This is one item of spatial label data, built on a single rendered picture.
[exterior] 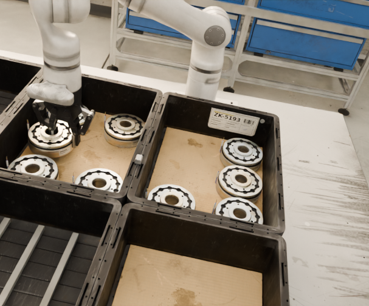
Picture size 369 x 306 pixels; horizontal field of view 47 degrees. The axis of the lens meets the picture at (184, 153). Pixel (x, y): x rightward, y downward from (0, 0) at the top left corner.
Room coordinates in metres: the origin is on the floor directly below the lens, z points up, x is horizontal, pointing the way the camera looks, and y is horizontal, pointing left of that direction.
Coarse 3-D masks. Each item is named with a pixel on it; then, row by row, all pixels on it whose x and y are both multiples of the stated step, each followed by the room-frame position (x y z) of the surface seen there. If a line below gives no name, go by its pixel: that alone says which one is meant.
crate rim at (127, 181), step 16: (96, 80) 0.91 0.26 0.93; (112, 80) 0.92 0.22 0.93; (160, 96) 0.89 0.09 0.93; (16, 112) 0.71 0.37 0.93; (0, 128) 0.65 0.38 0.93; (144, 128) 0.75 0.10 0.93; (144, 144) 0.69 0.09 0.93; (16, 176) 0.53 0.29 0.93; (32, 176) 0.54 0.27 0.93; (128, 176) 0.60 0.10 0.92; (96, 192) 0.53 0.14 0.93; (112, 192) 0.54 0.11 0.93
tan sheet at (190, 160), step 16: (176, 144) 0.84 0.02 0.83; (192, 144) 0.85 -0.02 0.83; (208, 144) 0.86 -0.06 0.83; (160, 160) 0.77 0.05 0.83; (176, 160) 0.78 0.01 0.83; (192, 160) 0.79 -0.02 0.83; (208, 160) 0.80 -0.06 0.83; (160, 176) 0.71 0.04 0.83; (176, 176) 0.72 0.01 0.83; (192, 176) 0.73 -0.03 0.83; (208, 176) 0.74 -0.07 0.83; (192, 192) 0.68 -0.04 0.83; (208, 192) 0.69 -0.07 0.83; (208, 208) 0.64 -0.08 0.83
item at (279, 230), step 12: (168, 96) 0.90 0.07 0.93; (180, 96) 0.91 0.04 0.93; (228, 108) 0.90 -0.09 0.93; (240, 108) 0.91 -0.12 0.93; (156, 120) 0.79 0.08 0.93; (276, 120) 0.89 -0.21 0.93; (276, 132) 0.85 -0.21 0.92; (276, 144) 0.79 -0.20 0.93; (144, 156) 0.65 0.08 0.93; (276, 156) 0.74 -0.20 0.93; (276, 168) 0.70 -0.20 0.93; (132, 180) 0.58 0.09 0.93; (276, 180) 0.66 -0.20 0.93; (132, 192) 0.55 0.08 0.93; (276, 192) 0.63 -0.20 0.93; (144, 204) 0.52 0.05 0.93; (156, 204) 0.53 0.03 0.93; (168, 204) 0.54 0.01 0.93; (276, 204) 0.60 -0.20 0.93; (204, 216) 0.52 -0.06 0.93; (216, 216) 0.53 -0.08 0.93; (264, 228) 0.52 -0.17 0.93; (276, 228) 0.53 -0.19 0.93
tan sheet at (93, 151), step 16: (96, 112) 0.91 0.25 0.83; (96, 128) 0.84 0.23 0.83; (80, 144) 0.77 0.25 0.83; (96, 144) 0.78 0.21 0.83; (64, 160) 0.70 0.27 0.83; (80, 160) 0.71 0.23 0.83; (96, 160) 0.72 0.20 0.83; (112, 160) 0.73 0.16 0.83; (128, 160) 0.74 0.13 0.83; (64, 176) 0.65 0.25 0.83
